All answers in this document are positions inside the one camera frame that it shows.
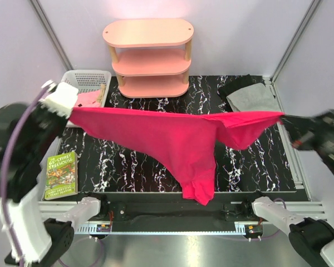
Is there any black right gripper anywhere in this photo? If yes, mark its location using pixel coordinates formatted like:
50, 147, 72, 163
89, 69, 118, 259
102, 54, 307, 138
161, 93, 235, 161
279, 105, 334, 184

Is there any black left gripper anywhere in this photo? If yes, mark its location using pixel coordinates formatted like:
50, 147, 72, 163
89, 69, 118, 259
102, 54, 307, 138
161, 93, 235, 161
26, 93, 71, 159

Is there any red t-shirt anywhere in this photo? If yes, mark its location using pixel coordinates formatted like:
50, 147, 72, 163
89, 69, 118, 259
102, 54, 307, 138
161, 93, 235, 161
69, 107, 283, 205

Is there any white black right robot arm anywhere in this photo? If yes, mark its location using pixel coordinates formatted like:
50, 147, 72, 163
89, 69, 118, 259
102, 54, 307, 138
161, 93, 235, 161
241, 110, 334, 266

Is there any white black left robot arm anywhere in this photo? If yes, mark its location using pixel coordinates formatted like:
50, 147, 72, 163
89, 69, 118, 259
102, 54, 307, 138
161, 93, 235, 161
0, 103, 109, 266

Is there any green treehouse book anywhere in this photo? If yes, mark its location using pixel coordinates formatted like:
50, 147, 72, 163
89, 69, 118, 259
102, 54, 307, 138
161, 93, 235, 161
44, 152, 78, 200

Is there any light pink cloth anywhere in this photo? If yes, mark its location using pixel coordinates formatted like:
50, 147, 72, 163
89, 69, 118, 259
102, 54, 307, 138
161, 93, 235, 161
74, 91, 101, 107

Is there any grey folded t-shirt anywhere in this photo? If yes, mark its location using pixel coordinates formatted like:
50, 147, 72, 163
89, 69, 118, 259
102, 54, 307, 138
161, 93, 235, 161
226, 83, 281, 112

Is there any white plastic basket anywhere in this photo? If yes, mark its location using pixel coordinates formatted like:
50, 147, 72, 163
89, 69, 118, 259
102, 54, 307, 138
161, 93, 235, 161
60, 70, 112, 128

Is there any beige cloth in basket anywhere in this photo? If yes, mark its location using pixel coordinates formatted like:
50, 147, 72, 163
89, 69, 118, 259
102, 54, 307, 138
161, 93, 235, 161
96, 84, 107, 107

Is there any black folded t-shirt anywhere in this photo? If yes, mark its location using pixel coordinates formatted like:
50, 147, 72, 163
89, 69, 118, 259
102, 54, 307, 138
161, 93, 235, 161
218, 74, 264, 97

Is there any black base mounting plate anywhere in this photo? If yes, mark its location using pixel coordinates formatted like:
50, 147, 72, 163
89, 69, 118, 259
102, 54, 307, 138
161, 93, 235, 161
82, 191, 263, 233

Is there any pink three-tier shelf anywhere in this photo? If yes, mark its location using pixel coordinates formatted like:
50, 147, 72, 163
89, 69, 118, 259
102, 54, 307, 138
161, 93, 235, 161
102, 18, 194, 98

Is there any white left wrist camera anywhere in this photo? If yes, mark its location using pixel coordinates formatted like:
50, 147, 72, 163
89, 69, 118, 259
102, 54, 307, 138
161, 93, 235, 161
40, 80, 78, 119

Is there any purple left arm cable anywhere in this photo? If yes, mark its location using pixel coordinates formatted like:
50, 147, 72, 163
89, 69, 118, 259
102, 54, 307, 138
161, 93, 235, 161
0, 83, 106, 267

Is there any aluminium frame rail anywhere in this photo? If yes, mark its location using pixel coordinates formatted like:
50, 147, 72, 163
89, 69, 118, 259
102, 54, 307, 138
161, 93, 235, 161
36, 201, 329, 243

